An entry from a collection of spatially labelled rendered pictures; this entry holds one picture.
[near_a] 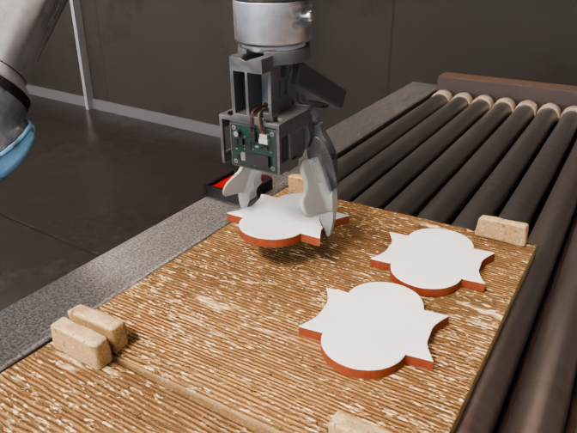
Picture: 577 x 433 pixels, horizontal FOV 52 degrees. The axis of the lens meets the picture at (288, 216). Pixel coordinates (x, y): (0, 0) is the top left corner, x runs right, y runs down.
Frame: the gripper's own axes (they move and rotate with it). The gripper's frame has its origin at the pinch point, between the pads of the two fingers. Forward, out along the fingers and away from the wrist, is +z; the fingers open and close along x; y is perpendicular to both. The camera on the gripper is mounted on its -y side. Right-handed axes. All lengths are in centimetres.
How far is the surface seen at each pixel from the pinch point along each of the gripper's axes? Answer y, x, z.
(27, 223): -100, -210, 102
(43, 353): 28.6, -8.2, 2.7
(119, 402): 29.5, 2.0, 2.7
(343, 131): -50, -17, 8
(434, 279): 0.6, 17.9, 2.6
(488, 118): -73, 6, 8
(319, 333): 14.5, 11.9, 2.4
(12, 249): -79, -193, 101
